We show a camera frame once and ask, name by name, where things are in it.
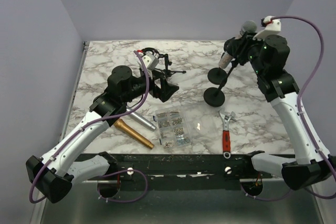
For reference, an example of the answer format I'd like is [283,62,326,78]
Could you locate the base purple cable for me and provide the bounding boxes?
[98,168,149,204]
[240,176,293,202]

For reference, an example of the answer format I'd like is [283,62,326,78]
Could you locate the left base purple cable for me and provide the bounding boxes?
[98,168,149,204]

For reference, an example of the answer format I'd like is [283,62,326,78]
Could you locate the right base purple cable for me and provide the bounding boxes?
[240,176,293,202]

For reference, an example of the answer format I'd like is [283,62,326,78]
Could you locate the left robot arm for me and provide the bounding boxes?
[26,66,179,203]

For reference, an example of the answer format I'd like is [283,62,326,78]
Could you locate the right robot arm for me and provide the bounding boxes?
[225,34,335,190]

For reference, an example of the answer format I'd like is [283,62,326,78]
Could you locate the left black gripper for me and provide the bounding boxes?
[122,69,179,104]

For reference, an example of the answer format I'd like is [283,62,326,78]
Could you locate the red-handled adjustable wrench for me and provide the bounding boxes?
[219,109,237,159]

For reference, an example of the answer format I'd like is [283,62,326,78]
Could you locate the black front mounting rail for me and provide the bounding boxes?
[98,152,271,191]

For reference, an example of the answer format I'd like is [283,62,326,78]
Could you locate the cork-handle silver-head microphone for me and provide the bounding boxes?
[218,20,257,69]

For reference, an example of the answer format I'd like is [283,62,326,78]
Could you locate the grey microphone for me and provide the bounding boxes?
[129,112,156,132]

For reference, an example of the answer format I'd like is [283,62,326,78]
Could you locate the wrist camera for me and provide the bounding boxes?
[137,50,159,79]
[253,16,281,41]

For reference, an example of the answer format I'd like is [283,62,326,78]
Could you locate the black round-base shock-mount stand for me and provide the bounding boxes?
[207,67,227,85]

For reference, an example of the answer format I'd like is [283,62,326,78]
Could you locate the black tripod microphone stand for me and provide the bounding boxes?
[137,47,186,75]

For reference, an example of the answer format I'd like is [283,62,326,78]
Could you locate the clear plastic screw box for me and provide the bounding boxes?
[154,106,192,150]

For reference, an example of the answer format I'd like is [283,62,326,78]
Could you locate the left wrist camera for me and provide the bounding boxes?
[137,50,159,79]

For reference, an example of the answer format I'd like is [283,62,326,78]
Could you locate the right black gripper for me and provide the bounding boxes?
[233,29,270,77]

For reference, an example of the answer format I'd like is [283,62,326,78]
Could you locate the gold microphone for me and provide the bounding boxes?
[113,119,154,150]

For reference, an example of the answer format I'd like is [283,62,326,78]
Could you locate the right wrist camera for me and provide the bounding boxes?
[253,16,281,41]

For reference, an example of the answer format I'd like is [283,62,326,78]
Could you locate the black round-base clip stand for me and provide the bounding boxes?
[203,60,238,108]

